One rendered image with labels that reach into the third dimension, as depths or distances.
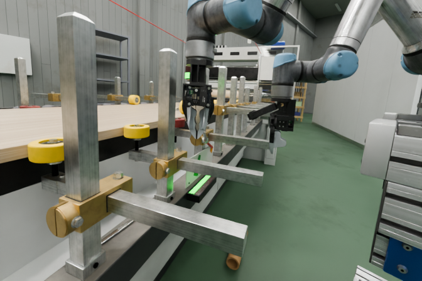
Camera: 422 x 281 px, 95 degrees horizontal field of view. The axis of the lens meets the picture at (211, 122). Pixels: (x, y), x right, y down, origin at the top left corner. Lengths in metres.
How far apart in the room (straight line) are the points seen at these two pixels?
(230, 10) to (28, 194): 0.59
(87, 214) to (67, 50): 0.26
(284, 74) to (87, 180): 0.63
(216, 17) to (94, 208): 0.44
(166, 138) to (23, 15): 4.87
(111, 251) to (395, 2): 1.07
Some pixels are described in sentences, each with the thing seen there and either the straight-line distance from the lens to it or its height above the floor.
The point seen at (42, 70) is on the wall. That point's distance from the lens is 5.16.
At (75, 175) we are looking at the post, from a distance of 0.39.
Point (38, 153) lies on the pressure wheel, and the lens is 0.50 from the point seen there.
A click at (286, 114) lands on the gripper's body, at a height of 0.97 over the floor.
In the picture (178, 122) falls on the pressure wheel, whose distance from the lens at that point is 0.85.
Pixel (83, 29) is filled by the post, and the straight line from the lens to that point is 0.37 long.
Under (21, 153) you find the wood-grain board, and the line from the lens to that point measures 0.55.
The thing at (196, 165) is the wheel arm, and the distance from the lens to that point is 0.58.
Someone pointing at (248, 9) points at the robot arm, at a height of 1.19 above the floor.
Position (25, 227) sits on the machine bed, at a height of 0.71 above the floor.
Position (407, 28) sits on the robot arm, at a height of 1.28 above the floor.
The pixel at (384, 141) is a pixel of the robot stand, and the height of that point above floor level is 0.97.
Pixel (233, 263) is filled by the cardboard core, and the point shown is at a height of 0.01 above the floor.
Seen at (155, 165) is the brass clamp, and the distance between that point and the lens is 0.56.
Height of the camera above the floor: 1.02
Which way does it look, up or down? 8 degrees down
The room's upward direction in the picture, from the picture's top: 3 degrees clockwise
